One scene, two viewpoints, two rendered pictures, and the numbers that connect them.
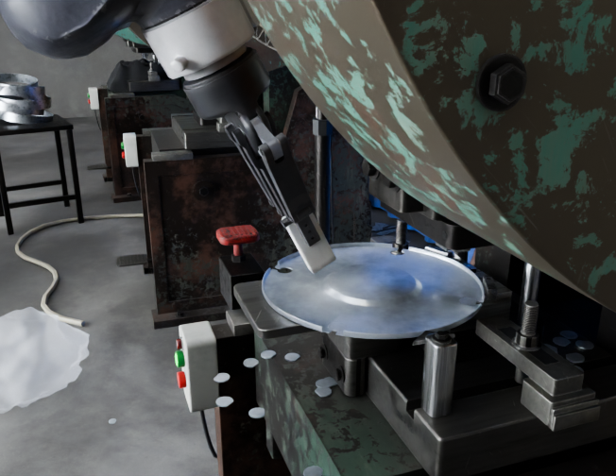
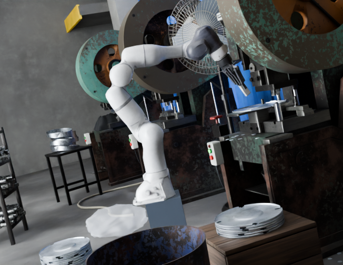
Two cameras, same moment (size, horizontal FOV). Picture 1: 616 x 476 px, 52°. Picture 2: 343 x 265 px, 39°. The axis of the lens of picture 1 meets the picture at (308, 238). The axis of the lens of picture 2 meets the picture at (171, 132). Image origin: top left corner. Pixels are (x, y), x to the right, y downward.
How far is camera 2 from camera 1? 1.92 m
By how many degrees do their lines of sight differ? 15
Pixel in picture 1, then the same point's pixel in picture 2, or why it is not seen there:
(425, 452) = (280, 128)
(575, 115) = (276, 42)
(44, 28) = (197, 55)
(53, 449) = not seen: hidden behind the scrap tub
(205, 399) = (220, 160)
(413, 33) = (259, 37)
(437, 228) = (270, 86)
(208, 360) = (219, 148)
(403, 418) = (273, 126)
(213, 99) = (224, 62)
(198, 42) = (221, 52)
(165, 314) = not seen: hidden behind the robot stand
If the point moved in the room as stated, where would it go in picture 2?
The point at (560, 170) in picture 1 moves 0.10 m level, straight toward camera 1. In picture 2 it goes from (276, 48) to (273, 48)
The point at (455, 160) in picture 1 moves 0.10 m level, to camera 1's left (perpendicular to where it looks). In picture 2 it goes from (265, 48) to (243, 53)
